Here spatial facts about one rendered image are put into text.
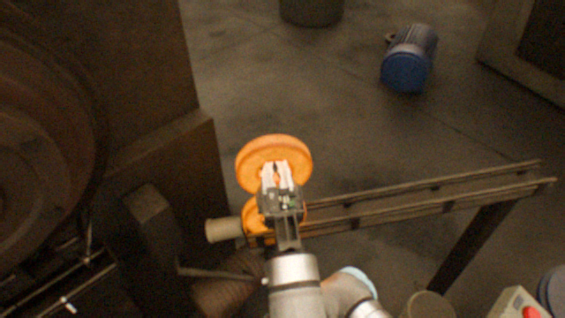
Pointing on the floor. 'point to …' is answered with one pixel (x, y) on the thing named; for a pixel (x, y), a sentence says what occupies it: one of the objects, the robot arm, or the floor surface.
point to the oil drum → (312, 11)
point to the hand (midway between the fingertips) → (274, 161)
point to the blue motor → (410, 58)
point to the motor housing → (227, 289)
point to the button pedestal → (503, 306)
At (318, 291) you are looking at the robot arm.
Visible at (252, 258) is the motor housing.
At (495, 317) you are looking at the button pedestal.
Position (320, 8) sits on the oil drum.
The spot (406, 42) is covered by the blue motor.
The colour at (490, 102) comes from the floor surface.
